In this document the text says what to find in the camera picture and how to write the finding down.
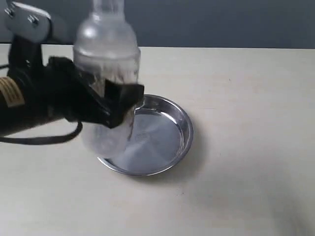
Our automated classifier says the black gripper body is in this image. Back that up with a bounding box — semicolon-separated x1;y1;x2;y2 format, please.
0;36;76;137

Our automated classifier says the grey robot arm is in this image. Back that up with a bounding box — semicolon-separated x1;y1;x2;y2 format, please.
0;0;144;145

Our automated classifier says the round stainless steel plate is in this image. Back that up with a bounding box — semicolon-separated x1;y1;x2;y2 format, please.
99;94;194;177

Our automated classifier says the black cable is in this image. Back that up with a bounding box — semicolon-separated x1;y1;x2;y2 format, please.
0;120;83;146

